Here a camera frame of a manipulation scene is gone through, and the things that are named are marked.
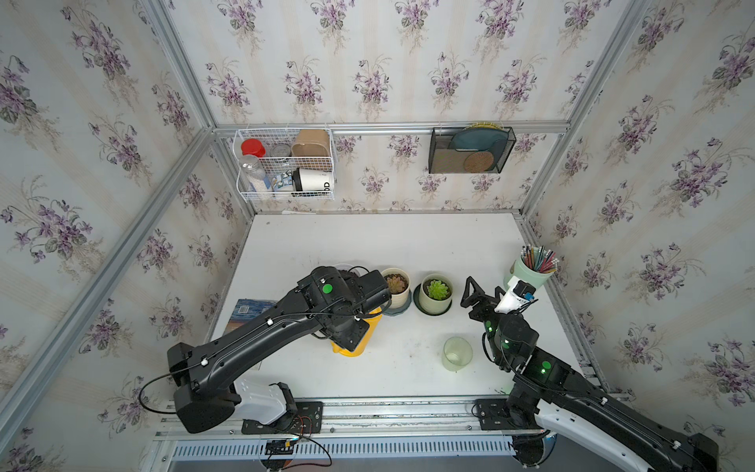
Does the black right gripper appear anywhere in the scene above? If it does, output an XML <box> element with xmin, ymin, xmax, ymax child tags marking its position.
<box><xmin>460</xmin><ymin>275</ymin><xmax>510</xmax><ymax>369</ymax></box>

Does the yellow plastic watering can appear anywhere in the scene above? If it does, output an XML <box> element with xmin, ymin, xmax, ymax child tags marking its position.
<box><xmin>330</xmin><ymin>307</ymin><xmax>383</xmax><ymax>357</ymax></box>

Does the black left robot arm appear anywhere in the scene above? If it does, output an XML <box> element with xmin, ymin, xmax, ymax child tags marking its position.
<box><xmin>167</xmin><ymin>267</ymin><xmax>391</xmax><ymax>434</ymax></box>

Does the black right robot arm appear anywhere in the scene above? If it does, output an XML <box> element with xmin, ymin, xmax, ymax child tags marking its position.
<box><xmin>460</xmin><ymin>277</ymin><xmax>720</xmax><ymax>471</ymax></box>

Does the cream ribbed pot succulent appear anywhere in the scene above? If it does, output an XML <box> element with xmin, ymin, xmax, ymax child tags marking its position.
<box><xmin>381</xmin><ymin>267</ymin><xmax>411</xmax><ymax>310</ymax></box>

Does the green ribbed pot succulent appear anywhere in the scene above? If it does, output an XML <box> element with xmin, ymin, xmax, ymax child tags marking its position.
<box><xmin>421</xmin><ymin>275</ymin><xmax>453</xmax><ymax>300</ymax></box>

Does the grey-blue saucer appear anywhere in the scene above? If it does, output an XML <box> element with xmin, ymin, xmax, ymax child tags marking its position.
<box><xmin>383</xmin><ymin>290</ymin><xmax>413</xmax><ymax>317</ymax></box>

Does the dark green saucer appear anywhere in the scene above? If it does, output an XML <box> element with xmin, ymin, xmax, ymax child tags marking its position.
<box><xmin>412</xmin><ymin>284</ymin><xmax>452</xmax><ymax>317</ymax></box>

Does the green pencil holder cup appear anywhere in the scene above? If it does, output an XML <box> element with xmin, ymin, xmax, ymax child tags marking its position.
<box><xmin>505</xmin><ymin>245</ymin><xmax>560</xmax><ymax>289</ymax></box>

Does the translucent green cup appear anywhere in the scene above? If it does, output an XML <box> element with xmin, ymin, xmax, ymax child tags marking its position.
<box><xmin>442</xmin><ymin>336</ymin><xmax>474</xmax><ymax>372</ymax></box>

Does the blue book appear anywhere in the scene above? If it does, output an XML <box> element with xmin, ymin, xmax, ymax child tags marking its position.
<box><xmin>223</xmin><ymin>299</ymin><xmax>276</xmax><ymax>334</ymax></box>

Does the white black paper cup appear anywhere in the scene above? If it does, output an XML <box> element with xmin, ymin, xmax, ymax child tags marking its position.
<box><xmin>292</xmin><ymin>168</ymin><xmax>334</xmax><ymax>193</ymax></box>

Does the round cork coaster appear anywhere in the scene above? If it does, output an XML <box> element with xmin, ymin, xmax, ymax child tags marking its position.
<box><xmin>463</xmin><ymin>151</ymin><xmax>495</xmax><ymax>173</ymax></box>

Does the brown paper cup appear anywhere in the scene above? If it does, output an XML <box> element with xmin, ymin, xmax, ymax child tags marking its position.
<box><xmin>291</xmin><ymin>129</ymin><xmax>330</xmax><ymax>157</ymax></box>

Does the teal plate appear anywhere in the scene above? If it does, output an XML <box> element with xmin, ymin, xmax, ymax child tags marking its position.
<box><xmin>448</xmin><ymin>127</ymin><xmax>509</xmax><ymax>151</ymax></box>

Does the clear plastic bottle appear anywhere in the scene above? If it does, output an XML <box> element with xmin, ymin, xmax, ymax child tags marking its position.
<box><xmin>240</xmin><ymin>155</ymin><xmax>271</xmax><ymax>193</ymax></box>

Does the small circuit board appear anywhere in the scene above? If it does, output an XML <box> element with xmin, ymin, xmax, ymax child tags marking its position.
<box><xmin>263</xmin><ymin>440</ymin><xmax>296</xmax><ymax>456</ymax></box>

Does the red lid jar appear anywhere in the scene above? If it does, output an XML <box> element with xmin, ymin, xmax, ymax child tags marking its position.
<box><xmin>240</xmin><ymin>139</ymin><xmax>267</xmax><ymax>159</ymax></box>

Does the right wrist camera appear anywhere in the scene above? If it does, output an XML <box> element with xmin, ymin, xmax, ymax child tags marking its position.
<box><xmin>495</xmin><ymin>277</ymin><xmax>537</xmax><ymax>314</ymax></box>

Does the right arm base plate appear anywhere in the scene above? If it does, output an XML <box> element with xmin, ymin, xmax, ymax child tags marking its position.
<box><xmin>472</xmin><ymin>397</ymin><xmax>533</xmax><ymax>431</ymax></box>

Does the aluminium front rail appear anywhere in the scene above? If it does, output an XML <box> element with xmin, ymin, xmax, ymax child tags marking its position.
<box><xmin>155</xmin><ymin>395</ymin><xmax>505</xmax><ymax>441</ymax></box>

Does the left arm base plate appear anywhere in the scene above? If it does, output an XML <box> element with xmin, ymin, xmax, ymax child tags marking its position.
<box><xmin>241</xmin><ymin>400</ymin><xmax>324</xmax><ymax>436</ymax></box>

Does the black mesh wall holder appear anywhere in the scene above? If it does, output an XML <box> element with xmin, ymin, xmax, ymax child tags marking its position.
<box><xmin>428</xmin><ymin>124</ymin><xmax>517</xmax><ymax>174</ymax></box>

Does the white wire basket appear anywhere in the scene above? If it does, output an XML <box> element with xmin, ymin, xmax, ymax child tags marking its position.
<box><xmin>232</xmin><ymin>127</ymin><xmax>336</xmax><ymax>204</ymax></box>

